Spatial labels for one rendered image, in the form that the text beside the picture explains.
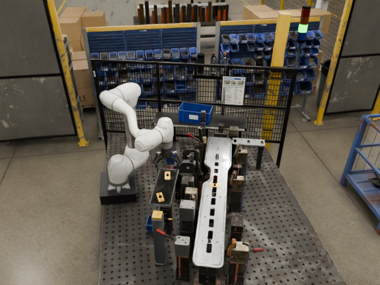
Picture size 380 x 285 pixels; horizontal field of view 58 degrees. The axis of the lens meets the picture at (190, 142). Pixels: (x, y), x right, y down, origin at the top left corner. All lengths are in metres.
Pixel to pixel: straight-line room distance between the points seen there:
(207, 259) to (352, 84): 3.99
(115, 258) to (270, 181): 1.49
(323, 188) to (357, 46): 2.04
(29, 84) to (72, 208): 1.64
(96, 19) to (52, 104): 2.70
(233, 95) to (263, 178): 0.83
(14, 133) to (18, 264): 1.98
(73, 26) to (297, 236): 5.28
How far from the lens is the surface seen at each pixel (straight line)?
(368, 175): 4.51
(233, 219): 2.35
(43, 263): 3.65
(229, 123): 3.30
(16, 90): 4.76
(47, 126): 4.96
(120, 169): 2.81
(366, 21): 5.22
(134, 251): 2.63
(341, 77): 5.39
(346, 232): 3.96
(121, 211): 2.90
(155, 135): 2.12
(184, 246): 2.17
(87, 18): 7.05
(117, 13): 9.20
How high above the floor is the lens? 2.74
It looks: 35 degrees down
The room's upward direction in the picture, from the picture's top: straight up
